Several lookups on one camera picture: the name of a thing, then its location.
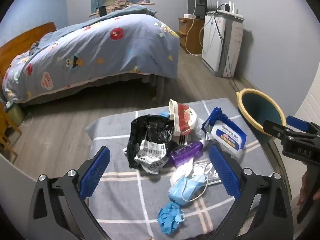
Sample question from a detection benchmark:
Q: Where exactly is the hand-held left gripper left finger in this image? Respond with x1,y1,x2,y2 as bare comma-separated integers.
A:
28,146,112,240

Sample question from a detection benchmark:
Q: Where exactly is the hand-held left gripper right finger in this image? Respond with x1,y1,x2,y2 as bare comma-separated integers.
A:
209,145,294,240

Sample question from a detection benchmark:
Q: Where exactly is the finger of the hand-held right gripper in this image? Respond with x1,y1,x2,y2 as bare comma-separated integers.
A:
286,116,320,133
262,119,293,141

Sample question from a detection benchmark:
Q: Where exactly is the yellow-rimmed teal basin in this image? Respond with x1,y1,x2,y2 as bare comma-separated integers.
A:
236,88,287,143

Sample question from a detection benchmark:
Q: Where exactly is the blue face mask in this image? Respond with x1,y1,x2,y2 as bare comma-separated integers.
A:
167,174,208,207

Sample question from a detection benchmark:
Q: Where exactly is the red printed paper cup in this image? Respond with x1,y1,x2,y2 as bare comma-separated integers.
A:
169,99,198,136

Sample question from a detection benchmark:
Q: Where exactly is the person's right hand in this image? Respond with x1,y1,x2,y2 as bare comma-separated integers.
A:
297,172,310,205

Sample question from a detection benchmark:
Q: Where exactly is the silver foil bag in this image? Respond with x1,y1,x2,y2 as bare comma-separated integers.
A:
194,162,222,186

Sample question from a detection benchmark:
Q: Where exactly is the grey checked mat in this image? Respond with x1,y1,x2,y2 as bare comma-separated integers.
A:
86,97,275,240

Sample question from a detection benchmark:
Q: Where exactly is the blue white wet wipes packet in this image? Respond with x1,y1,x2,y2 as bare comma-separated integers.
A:
201,107,247,161

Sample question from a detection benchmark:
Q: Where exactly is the white tissue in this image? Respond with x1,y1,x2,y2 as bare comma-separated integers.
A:
169,160,196,186

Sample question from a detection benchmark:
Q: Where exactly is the purple bottle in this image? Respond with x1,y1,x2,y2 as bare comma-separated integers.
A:
169,140,209,168

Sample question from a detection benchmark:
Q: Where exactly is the clear plastic bag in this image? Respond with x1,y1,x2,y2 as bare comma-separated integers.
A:
192,116,208,141

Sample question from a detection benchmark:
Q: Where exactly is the white shipping bag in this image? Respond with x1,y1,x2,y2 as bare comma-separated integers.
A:
134,140,169,175

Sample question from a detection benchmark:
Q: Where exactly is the black plastic bag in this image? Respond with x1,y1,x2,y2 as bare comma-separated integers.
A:
127,114,177,169

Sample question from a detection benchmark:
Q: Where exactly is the bed base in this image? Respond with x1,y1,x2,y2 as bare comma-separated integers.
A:
25,71,165,105

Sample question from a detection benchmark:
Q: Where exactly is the wooden chair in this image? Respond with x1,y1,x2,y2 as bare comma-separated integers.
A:
0,102,19,164

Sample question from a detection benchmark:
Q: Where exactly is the green container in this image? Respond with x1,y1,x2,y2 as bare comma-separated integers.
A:
5,101,24,127

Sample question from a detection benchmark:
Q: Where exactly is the white air purifier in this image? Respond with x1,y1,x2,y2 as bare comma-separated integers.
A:
201,12,244,77

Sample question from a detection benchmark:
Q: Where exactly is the wooden nightstand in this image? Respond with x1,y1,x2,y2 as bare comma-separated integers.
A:
178,17,206,54

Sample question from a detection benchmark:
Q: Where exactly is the white router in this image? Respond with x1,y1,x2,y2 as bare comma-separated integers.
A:
216,1,244,18

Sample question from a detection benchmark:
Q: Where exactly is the printed blue blanket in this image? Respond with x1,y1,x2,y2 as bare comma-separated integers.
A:
2,5,180,103

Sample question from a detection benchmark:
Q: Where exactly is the black monitor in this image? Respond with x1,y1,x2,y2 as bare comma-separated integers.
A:
187,0,208,20

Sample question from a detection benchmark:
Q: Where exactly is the wooden headboard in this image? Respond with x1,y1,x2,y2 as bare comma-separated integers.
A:
0,22,57,80

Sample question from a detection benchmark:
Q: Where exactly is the patterned cloth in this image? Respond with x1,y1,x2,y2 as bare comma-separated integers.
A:
114,0,133,10

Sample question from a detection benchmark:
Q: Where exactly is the white cable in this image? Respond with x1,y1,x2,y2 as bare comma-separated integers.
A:
185,0,203,56

